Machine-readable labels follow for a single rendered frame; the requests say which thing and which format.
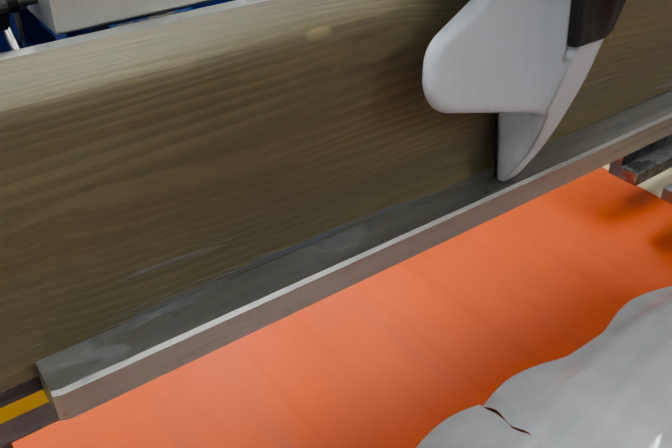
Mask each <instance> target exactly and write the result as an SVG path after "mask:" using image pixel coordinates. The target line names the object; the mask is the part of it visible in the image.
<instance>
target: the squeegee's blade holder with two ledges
mask: <svg viewBox="0 0 672 448"><path fill-rule="evenodd" d="M670 134H672V91H670V92H668V93H665V94H663V95H661V96H658V97H656V98H653V99H651V100H649V101H646V102H644V103H642V104H639V105H637V106H635V107H632V108H630V109H628V110H625V111H623V112H621V113H618V114H616V115H614V116H611V117H609V118H607V119H604V120H602V121H599V122H597V123H595V124H592V125H590V126H588V127H585V128H583V129H581V130H578V131H576V132H574V133H571V134H569V135H567V136H564V137H562V138H560V139H557V140H555V141H553V142H550V143H548V144H545V145H544V146H543V147H542V148H541V149H540V151H539V152H538V153H537V154H536V155H535V157H534V158H533V159H532V160H531V161H530V162H529V163H528V164H527V166H526V167H525V168H524V169H523V170H522V171H521V172H520V173H519V174H517V175H516V176H515V177H513V178H511V179H509V180H506V181H504V182H502V181H500V180H497V178H495V177H494V167H491V168H489V169H487V170H484V171H482V172H480V173H477V174H475V175H473V176H470V177H468V178H466V179H463V180H461V181H459V182H456V183H454V184H452V185H449V186H447V187H445V188H442V189H440V190H437V191H435V192H433V193H430V194H428V195H426V196H423V197H421V198H419V199H416V200H414V201H412V202H409V203H407V204H405V205H402V206H400V207H398V208H395V209H393V210H391V211H388V212H386V213H383V214H381V215H379V216H376V217H374V218H372V219H369V220H367V221H365V222H362V223H360V224H358V225H355V226H353V227H351V228H348V229H346V230H344V231H341V232H339V233H336V234H334V235H332V236H329V237H327V238H325V239H322V240H320V241H318V242H315V243H313V244H311V245H308V246H306V247H304V248H301V249H299V250H297V251H294V252H292V253H290V254H287V255H285V256H282V257H280V258H278V259H275V260H273V261H271V262H268V263H266V264H264V265H261V266H259V267H257V268H254V269H252V270H250V271H247V272H245V273H243V274H240V275H238V276H236V277H233V278H231V279H228V280H226V281H224V282H221V283H219V284H217V285H214V286H212V287H210V288H207V289H205V290H203V291H200V292H198V293H196V294H193V295H191V296H189V297H186V298H184V299H182V300H179V301H177V302H174V303H172V304H170V305H167V306H165V307H163V308H160V309H158V310H156V311H153V312H151V313H149V314H146V315H144V316H142V317H139V318H137V319H135V320H132V321H130V322H128V323H125V324H123V325H120V326H118V327H116V328H113V329H111V330H109V331H106V332H104V333H102V334H99V335H97V336H95V337H92V338H90V339H88V340H85V341H83V342H81V343H78V344H76V345H74V346H71V347H69V348H66V349H64V350H62V351H59V352H57V353H55V354H52V355H50V356H48V357H45V358H43V359H41V360H38V361H36V362H35V364H36V367H37V371H38V374H39V377H40V380H41V384H42V387H43V391H44V393H45V395H46V397H47V399H48V400H49V402H50V404H51V406H52V408H53V410H54V412H55V414H56V416H57V418H58V420H59V421H64V420H70V419H72V418H74V417H76V416H78V415H80V414H83V413H85V412H87V411H89V410H91V409H93V408H95V407H97V406H99V405H101V404H104V403H106V402H108V401H110V400H112V399H114V398H116V397H118V396H120V395H123V394H125V393H127V392H129V391H131V390H133V389H135V388H137V387H139V386H142V385H144V384H146V383H148V382H150V381H152V380H154V379H156V378H158V377H160V376H163V375H165V374H167V373H169V372H171V371H173V370H175V369H177V368H179V367H182V366H184V365H186V364H188V363H190V362H192V361H194V360H196V359H198V358H201V357H203V356H205V355H207V354H209V353H211V352H213V351H215V350H217V349H219V348H222V347H224V346H226V345H228V344H230V343H232V342H234V341H236V340H238V339H241V338H243V337H245V336H247V335H249V334H251V333H253V332H255V331H257V330H260V329H262V328H264V327H266V326H268V325H270V324H272V323H274V322H276V321H278V320H281V319H283V318H285V317H287V316H289V315H291V314H293V313H295V312H297V311H300V310H302V309H304V308H306V307H308V306H310V305H312V304H314V303H316V302H319V301H321V300H323V299H325V298H327V297H329V296H331V295H333V294H335V293H337V292H340V291H342V290H344V289H346V288H348V287H350V286H352V285H354V284H356V283H359V282H361V281H363V280H365V279H367V278H369V277H371V276H373V275H375V274H378V273H380V272H382V271H384V270H386V269H388V268H390V267H392V266H394V265H396V264H399V263H401V262H403V261H405V260H407V259H409V258H411V257H413V256H415V255H418V254H420V253H422V252H424V251H426V250H428V249H430V248H432V247H434V246H437V245H439V244H441V243H443V242H445V241H447V240H449V239H451V238H453V237H455V236H458V235H460V234H462V233H464V232H466V231H468V230H470V229H472V228H474V227H477V226H479V225H481V224H483V223H485V222H487V221H489V220H491V219H493V218H496V217H498V216H500V215H502V214H504V213H506V212H508V211H510V210H512V209H514V208H517V207H519V206H521V205H523V204H525V203H527V202H529V201H531V200H533V199H536V198H538V197H540V196H542V195H544V194H546V193H548V192H550V191H552V190H555V189H557V188H559V187H561V186H563V185H565V184H567V183H569V182H571V181H573V180H576V179H578V178H580V177H582V176H584V175H586V174H588V173H590V172H592V171H595V170H597V169H599V168H601V167H603V166H605V165H607V164H609V163H611V162H614V161H616V160H618V159H620V158H622V157H624V156H626V155H628V154H630V153H632V152H635V151H637V150H639V149H641V148H643V147H645V146H647V145H649V144H651V143H654V142H656V141H658V140H660V139H662V138H664V137H666V136H668V135H670Z"/></svg>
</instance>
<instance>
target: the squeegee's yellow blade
mask: <svg viewBox="0 0 672 448"><path fill-rule="evenodd" d="M47 402H49V400H48V399H47V397H46V395H45V393H44V391H43V390H40V391H38V392H36V393H34V394H31V395H29V396H27V397H25V398H22V399H20V400H18V401H16V402H14V403H11V404H9V405H7V406H5V407H2V408H0V424H1V423H4V422H6V421H8V420H10V419H12V418H15V417H17V416H19V415H21V414H23V413H26V412H28V411H30V410H32V409H34V408H36V407H39V406H41V405H43V404H45V403H47Z"/></svg>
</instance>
